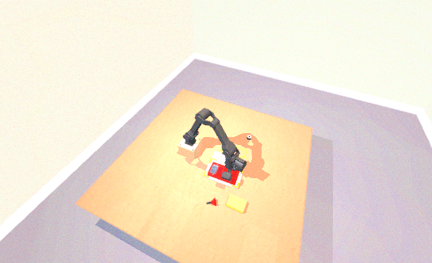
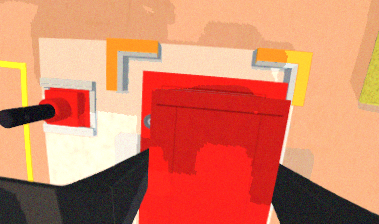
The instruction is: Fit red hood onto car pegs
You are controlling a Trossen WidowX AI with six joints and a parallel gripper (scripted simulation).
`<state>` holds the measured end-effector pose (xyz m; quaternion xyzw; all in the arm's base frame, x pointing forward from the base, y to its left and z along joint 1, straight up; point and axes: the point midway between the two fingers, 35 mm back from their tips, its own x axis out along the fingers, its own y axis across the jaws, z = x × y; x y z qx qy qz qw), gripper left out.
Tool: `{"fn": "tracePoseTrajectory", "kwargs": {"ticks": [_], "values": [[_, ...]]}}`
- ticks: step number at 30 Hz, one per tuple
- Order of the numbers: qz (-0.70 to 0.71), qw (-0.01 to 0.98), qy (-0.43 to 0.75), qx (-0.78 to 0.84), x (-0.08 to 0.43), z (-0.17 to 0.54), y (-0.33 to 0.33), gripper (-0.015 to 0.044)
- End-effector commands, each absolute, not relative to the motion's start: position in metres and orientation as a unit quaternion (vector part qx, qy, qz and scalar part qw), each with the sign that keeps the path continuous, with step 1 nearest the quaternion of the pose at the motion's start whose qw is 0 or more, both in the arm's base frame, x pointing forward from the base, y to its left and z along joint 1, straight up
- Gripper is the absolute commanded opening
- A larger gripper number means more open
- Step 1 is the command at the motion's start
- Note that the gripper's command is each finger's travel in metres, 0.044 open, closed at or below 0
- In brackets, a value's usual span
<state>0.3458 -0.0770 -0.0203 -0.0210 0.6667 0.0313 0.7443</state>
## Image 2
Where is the cream flat plate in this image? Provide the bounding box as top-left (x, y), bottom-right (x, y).
top-left (38, 37), bottom-right (313, 185)

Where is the yellow rectangular frame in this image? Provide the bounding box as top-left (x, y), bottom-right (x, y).
top-left (0, 60), bottom-right (34, 182)

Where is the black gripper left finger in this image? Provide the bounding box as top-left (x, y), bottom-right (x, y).
top-left (0, 148), bottom-right (149, 224)

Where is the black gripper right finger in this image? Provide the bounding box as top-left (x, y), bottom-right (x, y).
top-left (271, 163), bottom-right (379, 224)

